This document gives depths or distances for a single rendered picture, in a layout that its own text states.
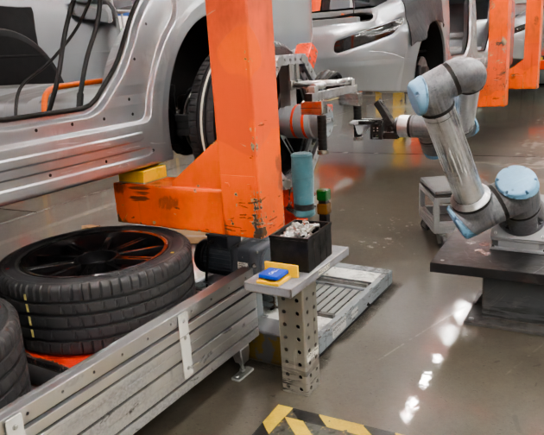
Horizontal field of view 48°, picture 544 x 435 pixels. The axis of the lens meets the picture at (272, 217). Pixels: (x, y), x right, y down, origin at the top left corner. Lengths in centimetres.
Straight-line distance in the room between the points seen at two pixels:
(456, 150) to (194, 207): 94
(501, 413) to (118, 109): 165
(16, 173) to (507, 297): 189
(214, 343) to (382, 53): 346
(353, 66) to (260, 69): 305
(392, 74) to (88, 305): 372
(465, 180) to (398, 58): 296
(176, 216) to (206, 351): 53
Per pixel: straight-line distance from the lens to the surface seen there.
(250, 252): 236
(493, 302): 267
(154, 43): 245
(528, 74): 789
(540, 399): 223
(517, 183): 243
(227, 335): 212
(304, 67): 265
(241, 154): 204
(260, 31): 204
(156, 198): 231
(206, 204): 217
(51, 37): 436
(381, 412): 208
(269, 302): 258
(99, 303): 192
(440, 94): 204
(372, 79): 509
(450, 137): 214
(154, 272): 195
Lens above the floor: 114
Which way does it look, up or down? 15 degrees down
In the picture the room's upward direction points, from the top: 4 degrees counter-clockwise
